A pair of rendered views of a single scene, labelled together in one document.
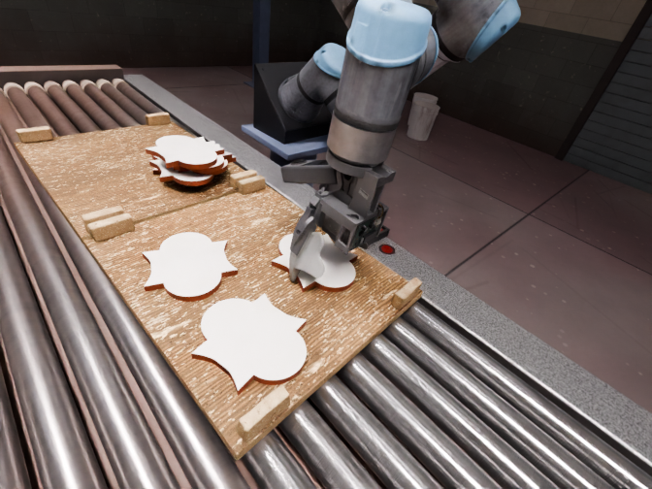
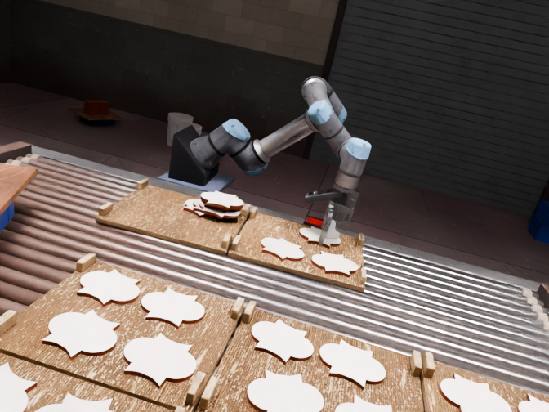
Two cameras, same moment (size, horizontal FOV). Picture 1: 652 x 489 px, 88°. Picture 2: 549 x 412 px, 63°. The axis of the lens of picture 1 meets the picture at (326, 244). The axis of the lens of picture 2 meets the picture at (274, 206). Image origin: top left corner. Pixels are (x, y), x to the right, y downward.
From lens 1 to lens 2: 1.17 m
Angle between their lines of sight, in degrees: 33
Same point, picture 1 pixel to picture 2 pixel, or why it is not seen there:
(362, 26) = (357, 150)
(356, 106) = (354, 171)
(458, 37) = not seen: hidden behind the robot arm
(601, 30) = (307, 56)
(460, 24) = not seen: hidden behind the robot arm
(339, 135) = (346, 181)
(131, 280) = (271, 260)
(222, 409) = (350, 281)
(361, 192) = (352, 199)
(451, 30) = not seen: hidden behind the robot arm
